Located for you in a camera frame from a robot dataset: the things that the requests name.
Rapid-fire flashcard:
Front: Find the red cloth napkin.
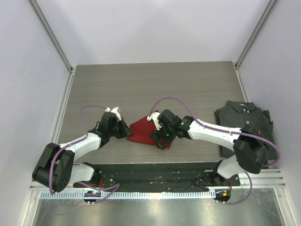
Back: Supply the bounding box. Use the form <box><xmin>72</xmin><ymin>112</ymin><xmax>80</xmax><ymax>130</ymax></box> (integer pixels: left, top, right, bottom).
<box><xmin>127</xmin><ymin>116</ymin><xmax>157</xmax><ymax>146</ymax></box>

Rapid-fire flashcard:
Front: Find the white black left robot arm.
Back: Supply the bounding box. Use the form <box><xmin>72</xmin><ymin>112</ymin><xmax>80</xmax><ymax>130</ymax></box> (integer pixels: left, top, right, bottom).
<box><xmin>32</xmin><ymin>107</ymin><xmax>132</xmax><ymax>194</ymax></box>

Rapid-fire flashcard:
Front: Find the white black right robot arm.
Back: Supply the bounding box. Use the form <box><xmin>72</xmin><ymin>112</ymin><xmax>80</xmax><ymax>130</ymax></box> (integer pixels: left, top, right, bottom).
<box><xmin>147</xmin><ymin>109</ymin><xmax>269</xmax><ymax>186</ymax></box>

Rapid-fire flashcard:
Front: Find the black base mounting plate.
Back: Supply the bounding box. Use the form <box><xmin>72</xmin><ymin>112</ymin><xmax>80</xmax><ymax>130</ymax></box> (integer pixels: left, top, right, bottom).
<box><xmin>82</xmin><ymin>162</ymin><xmax>240</xmax><ymax>193</ymax></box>

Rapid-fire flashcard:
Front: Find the dark striped button shirt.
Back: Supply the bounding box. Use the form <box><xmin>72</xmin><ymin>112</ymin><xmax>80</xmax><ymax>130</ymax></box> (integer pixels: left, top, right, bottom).
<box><xmin>214</xmin><ymin>100</ymin><xmax>279</xmax><ymax>161</ymax></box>

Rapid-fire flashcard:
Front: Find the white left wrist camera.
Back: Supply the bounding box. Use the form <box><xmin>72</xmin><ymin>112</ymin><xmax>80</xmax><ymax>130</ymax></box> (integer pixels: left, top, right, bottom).
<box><xmin>105</xmin><ymin>106</ymin><xmax>122</xmax><ymax>121</ymax></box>

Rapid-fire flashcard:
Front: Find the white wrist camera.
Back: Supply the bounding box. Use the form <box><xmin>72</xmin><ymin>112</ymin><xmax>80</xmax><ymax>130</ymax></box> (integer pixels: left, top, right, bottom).
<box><xmin>105</xmin><ymin>106</ymin><xmax>122</xmax><ymax>121</ymax></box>
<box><xmin>147</xmin><ymin>112</ymin><xmax>162</xmax><ymax>130</ymax></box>

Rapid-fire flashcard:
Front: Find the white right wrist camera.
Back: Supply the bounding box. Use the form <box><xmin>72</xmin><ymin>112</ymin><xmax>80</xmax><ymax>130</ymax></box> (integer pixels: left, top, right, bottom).
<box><xmin>147</xmin><ymin>112</ymin><xmax>162</xmax><ymax>130</ymax></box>

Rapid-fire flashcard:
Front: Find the white slotted cable duct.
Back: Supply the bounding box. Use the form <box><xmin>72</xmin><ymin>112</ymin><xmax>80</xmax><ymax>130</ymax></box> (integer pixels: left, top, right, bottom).
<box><xmin>40</xmin><ymin>189</ymin><xmax>216</xmax><ymax>200</ymax></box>

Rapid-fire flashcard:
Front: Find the aluminium front rail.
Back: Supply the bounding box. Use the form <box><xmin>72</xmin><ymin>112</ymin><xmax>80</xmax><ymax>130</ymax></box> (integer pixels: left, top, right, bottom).
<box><xmin>29</xmin><ymin>169</ymin><xmax>286</xmax><ymax>190</ymax></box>

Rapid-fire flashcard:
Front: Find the left aluminium frame post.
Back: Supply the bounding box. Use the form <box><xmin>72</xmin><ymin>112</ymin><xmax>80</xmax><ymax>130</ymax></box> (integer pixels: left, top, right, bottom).
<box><xmin>27</xmin><ymin>0</ymin><xmax>73</xmax><ymax>73</ymax></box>

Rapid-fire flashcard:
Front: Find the aluminium frame post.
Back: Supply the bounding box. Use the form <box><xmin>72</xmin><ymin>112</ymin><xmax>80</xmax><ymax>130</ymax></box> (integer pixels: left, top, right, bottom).
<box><xmin>27</xmin><ymin>0</ymin><xmax>73</xmax><ymax>73</ymax></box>
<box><xmin>234</xmin><ymin>0</ymin><xmax>280</xmax><ymax>69</ymax></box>

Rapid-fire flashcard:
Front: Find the right aluminium frame post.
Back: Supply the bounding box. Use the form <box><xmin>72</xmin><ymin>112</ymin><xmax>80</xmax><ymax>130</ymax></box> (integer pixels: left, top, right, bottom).
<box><xmin>234</xmin><ymin>0</ymin><xmax>280</xmax><ymax>69</ymax></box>

